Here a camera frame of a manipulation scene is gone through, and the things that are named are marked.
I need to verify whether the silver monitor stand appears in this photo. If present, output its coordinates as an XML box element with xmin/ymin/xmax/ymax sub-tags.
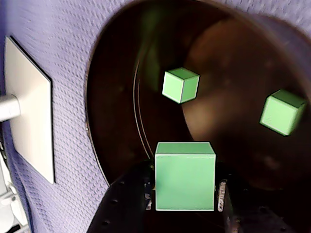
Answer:
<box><xmin>0</xmin><ymin>35</ymin><xmax>56</xmax><ymax>184</ymax></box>

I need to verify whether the green cube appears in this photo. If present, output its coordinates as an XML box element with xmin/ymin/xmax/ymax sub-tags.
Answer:
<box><xmin>155</xmin><ymin>142</ymin><xmax>217</xmax><ymax>212</ymax></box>
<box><xmin>259</xmin><ymin>89</ymin><xmax>307</xmax><ymax>136</ymax></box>
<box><xmin>161</xmin><ymin>67</ymin><xmax>201</xmax><ymax>104</ymax></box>

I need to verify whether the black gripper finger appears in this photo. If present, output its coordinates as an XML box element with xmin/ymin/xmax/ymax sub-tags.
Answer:
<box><xmin>87</xmin><ymin>160</ymin><xmax>156</xmax><ymax>233</ymax></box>
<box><xmin>215</xmin><ymin>161</ymin><xmax>294</xmax><ymax>233</ymax></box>

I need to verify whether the black metal bucket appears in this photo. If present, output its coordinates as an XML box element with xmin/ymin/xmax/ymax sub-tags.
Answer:
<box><xmin>84</xmin><ymin>0</ymin><xmax>311</xmax><ymax>233</ymax></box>

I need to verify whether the blue woven tablecloth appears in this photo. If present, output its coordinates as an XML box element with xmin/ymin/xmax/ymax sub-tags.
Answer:
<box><xmin>0</xmin><ymin>0</ymin><xmax>311</xmax><ymax>233</ymax></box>

